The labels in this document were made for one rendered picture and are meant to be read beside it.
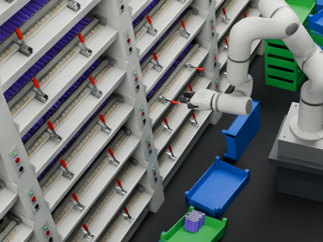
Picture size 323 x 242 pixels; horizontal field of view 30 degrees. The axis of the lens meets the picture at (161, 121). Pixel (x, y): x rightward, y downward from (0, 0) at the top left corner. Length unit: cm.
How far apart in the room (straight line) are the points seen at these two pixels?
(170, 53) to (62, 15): 86
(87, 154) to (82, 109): 21
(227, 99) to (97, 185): 66
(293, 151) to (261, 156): 46
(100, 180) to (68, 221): 24
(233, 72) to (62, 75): 70
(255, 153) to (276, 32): 115
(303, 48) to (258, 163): 96
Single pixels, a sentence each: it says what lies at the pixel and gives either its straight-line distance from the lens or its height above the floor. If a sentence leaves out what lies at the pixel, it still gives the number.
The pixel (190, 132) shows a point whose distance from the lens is 326.
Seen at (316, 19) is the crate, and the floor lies 42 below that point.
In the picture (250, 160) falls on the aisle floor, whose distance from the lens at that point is 330.
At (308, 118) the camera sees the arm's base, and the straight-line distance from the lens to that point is 282.
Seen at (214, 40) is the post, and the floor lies 55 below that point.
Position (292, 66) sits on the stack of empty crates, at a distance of 359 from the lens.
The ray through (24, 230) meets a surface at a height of 74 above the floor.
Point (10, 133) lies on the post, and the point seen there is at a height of 115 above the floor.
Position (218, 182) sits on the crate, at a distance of 320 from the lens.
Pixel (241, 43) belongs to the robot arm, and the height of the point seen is 103.
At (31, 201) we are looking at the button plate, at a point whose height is 85.
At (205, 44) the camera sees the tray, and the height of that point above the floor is 57.
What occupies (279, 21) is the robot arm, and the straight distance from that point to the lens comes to 231.
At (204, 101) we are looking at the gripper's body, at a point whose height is 69.
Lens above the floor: 242
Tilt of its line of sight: 43 degrees down
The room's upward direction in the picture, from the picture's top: 10 degrees counter-clockwise
